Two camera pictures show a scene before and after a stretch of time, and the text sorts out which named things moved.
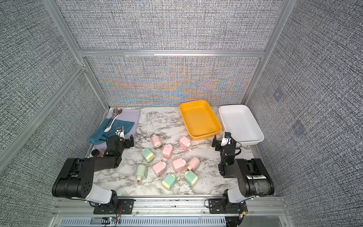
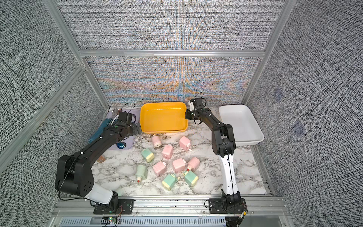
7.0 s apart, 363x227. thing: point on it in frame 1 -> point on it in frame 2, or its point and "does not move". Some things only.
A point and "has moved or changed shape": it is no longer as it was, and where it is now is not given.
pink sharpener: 193,164 does not move
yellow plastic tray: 200,120 has moved or changed shape
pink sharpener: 159,168 does not move
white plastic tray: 238,120 does not move
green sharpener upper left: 148,154 does not move
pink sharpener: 185,143 does not move
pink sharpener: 167,151 does not move
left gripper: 126,142 -> 136,131
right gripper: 219,144 -> 187,116
